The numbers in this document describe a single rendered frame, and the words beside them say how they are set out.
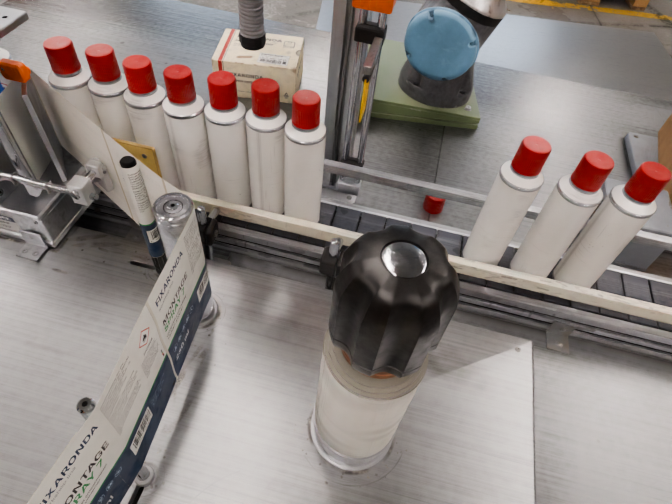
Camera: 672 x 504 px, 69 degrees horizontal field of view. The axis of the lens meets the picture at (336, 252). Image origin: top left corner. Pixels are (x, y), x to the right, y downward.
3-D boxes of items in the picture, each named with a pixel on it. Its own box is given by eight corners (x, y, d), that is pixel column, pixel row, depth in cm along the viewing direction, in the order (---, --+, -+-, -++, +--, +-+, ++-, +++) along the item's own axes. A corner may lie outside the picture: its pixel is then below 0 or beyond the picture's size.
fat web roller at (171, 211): (174, 321, 59) (138, 216, 45) (190, 291, 62) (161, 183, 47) (209, 331, 59) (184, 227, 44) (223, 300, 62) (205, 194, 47)
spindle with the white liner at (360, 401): (300, 457, 50) (314, 299, 27) (322, 379, 56) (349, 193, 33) (384, 481, 50) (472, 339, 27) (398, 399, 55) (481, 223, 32)
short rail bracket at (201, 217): (197, 269, 70) (184, 212, 61) (214, 238, 74) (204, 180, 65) (218, 275, 70) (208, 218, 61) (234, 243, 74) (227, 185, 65)
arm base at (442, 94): (398, 100, 95) (412, 51, 87) (397, 63, 105) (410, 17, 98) (473, 114, 96) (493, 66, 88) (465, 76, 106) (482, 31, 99)
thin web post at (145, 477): (130, 484, 48) (63, 413, 33) (140, 463, 49) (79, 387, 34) (149, 489, 47) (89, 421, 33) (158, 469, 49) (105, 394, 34)
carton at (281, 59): (215, 94, 97) (211, 59, 92) (229, 62, 105) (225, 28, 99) (295, 103, 98) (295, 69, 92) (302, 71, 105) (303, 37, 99)
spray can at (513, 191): (460, 267, 68) (513, 153, 52) (462, 240, 71) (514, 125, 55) (497, 276, 68) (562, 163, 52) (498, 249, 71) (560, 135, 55)
